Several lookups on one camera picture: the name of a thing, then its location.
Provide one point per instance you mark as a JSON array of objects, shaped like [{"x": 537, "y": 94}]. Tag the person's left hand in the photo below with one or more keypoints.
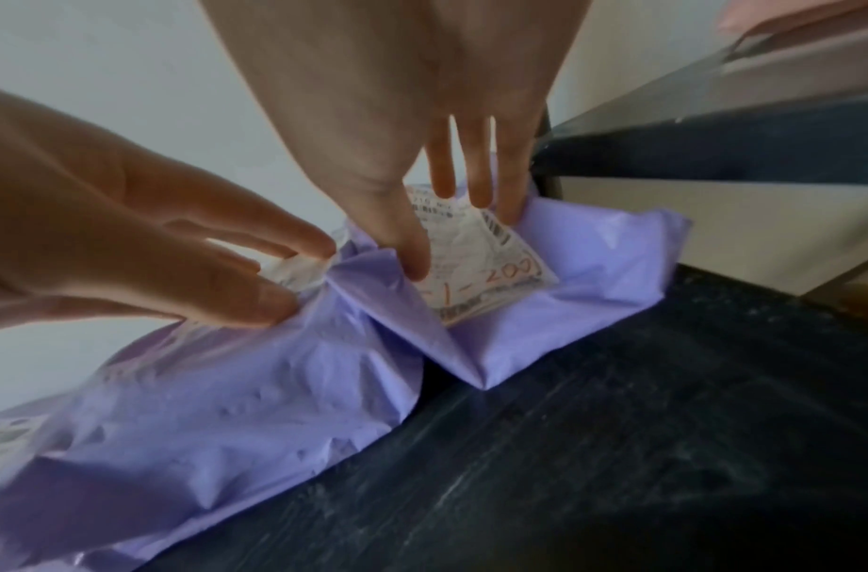
[{"x": 87, "y": 234}]

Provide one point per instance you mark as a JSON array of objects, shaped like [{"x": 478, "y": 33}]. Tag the person's right hand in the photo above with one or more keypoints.
[{"x": 405, "y": 72}]

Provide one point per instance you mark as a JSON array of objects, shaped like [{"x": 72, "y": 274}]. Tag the purple plastic package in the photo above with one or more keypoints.
[
  {"x": 582, "y": 268},
  {"x": 228, "y": 419}
]

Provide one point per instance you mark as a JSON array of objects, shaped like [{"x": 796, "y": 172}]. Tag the dark metal shelf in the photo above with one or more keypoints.
[{"x": 617, "y": 447}]

